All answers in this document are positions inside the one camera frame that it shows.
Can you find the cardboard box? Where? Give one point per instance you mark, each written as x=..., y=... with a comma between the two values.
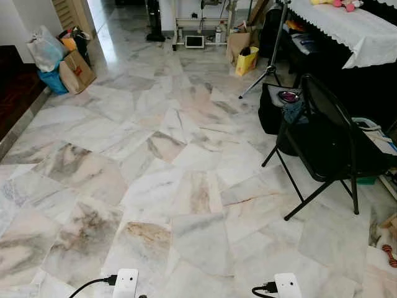
x=389, y=223

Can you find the black folding chair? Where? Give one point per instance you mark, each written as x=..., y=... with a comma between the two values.
x=322, y=139

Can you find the red dumbbell toy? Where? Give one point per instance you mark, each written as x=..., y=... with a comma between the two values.
x=389, y=255

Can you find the pink bowl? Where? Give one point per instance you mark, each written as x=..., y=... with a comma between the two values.
x=288, y=96

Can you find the table with white lace cloth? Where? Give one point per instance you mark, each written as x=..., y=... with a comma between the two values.
x=350, y=31

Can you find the black fabric bag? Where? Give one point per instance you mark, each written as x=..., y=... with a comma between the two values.
x=269, y=115

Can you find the pink plush toy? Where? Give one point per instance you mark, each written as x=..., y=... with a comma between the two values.
x=343, y=4

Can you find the black tripod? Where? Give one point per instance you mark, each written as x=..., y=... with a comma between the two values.
x=273, y=53

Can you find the yellow paper bag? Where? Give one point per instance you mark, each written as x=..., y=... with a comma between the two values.
x=246, y=62

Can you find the plain brown paper bag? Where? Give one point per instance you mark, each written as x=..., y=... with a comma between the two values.
x=237, y=43

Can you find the white metal rack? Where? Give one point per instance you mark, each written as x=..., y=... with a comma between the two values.
x=198, y=28

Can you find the black upright vacuum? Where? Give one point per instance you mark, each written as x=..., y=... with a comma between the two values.
x=154, y=28

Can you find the brown paper bag red tag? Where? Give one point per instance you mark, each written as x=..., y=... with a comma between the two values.
x=77, y=73

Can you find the blue bag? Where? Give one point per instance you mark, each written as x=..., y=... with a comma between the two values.
x=53, y=82

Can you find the wooden louvre door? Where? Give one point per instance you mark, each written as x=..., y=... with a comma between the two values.
x=73, y=12

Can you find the white plastic bag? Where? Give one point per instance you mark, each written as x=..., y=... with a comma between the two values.
x=46, y=49

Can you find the dark wooden platform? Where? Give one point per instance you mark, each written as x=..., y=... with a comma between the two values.
x=15, y=87

